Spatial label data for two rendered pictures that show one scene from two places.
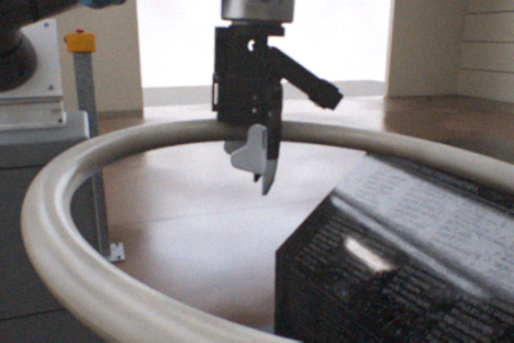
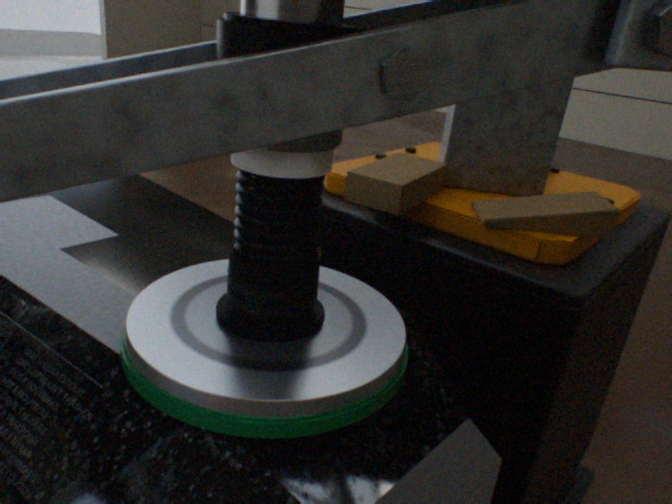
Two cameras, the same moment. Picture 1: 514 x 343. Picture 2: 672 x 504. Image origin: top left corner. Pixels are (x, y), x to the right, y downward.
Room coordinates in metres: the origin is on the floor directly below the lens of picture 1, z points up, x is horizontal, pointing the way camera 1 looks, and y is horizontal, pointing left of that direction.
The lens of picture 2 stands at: (-0.18, -0.50, 1.08)
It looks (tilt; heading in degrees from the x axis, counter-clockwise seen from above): 24 degrees down; 326
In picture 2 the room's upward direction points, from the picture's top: 7 degrees clockwise
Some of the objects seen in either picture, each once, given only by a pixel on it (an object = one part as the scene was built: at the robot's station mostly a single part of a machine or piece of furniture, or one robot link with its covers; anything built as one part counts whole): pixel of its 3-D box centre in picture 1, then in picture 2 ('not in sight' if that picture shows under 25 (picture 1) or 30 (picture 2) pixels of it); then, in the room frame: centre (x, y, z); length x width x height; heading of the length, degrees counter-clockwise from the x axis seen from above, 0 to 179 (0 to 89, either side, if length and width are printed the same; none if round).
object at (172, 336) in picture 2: not in sight; (270, 321); (0.17, -0.69, 0.84); 0.21 x 0.21 x 0.01
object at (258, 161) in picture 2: not in sight; (283, 138); (0.17, -0.69, 0.99); 0.07 x 0.07 x 0.04
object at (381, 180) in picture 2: not in sight; (398, 181); (0.58, -1.14, 0.81); 0.20 x 0.10 x 0.05; 117
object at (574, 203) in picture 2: not in sight; (540, 207); (0.40, -1.29, 0.80); 0.20 x 0.10 x 0.05; 56
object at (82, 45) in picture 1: (92, 151); not in sight; (2.11, 0.77, 0.54); 0.20 x 0.20 x 1.09; 19
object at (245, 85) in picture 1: (249, 74); not in sight; (0.59, 0.01, 1.01); 0.09 x 0.08 x 0.12; 101
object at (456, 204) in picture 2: not in sight; (483, 187); (0.61, -1.39, 0.76); 0.49 x 0.49 x 0.05; 19
